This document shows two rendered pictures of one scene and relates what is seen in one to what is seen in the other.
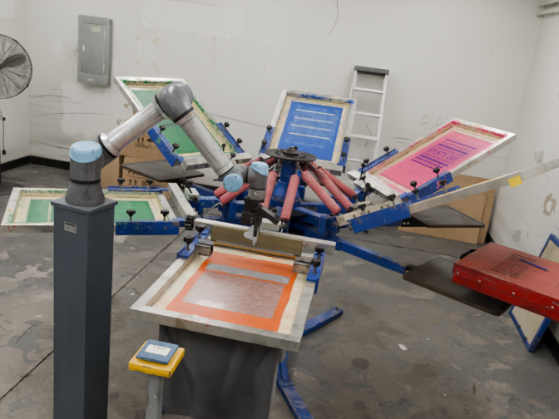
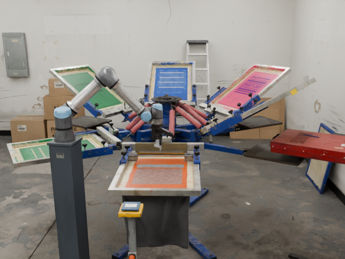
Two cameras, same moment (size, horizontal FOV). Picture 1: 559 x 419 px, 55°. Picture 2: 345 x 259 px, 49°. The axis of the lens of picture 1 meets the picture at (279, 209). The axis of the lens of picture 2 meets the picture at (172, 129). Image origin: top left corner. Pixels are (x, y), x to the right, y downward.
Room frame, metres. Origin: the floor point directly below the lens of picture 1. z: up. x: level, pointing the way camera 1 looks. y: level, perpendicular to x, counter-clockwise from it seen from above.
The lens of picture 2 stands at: (-0.63, 0.25, 1.97)
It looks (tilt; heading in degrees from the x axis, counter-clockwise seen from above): 15 degrees down; 355
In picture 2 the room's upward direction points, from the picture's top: 1 degrees counter-clockwise
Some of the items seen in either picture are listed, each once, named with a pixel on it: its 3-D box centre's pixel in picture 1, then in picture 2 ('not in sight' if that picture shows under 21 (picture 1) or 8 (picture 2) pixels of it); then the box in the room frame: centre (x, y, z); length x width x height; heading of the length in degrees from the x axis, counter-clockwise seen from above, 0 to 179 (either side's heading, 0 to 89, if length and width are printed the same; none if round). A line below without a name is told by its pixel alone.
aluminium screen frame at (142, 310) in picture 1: (240, 282); (158, 170); (1.97, 0.12, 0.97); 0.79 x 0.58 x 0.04; 172
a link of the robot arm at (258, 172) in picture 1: (258, 175); (157, 111); (2.22, 0.11, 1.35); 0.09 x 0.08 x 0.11; 93
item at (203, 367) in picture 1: (215, 373); (156, 219); (1.68, 0.16, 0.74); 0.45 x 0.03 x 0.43; 82
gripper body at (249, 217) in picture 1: (253, 210); (157, 131); (2.22, 0.11, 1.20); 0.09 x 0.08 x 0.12; 82
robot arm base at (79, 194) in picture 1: (85, 189); (64, 133); (2.06, 0.78, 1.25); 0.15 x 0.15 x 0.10
